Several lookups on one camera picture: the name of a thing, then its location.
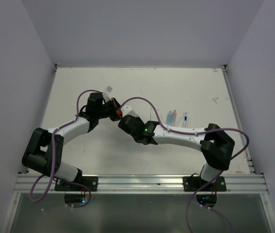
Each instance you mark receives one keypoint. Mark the light blue capped marker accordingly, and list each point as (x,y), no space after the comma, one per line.
(179,120)

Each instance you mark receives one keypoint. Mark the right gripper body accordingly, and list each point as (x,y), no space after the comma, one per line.
(136,136)

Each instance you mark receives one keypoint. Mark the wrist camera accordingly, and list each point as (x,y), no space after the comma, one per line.
(126,110)
(107,93)

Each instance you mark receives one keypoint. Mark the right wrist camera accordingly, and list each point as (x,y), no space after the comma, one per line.
(126,110)

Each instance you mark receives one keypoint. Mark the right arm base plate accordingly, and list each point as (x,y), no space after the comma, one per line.
(194,182)

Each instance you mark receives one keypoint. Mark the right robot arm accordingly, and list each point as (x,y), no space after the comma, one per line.
(215,145)

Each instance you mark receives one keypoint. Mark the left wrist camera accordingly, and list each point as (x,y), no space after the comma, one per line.
(107,93)

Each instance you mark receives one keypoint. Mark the dark blue capped marker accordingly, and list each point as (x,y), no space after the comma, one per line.
(184,124)

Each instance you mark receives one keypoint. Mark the orange highlighter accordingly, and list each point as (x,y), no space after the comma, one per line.
(174,117)

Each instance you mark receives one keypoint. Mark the aluminium rail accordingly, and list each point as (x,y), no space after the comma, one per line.
(172,184)

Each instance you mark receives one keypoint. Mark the light blue highlighter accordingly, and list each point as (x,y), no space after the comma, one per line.
(169,118)

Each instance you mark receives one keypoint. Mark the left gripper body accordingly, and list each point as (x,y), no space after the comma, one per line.
(109,110)

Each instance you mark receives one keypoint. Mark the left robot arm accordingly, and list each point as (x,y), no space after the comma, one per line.
(43,153)

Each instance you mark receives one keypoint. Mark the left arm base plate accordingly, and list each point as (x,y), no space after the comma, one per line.
(91,182)

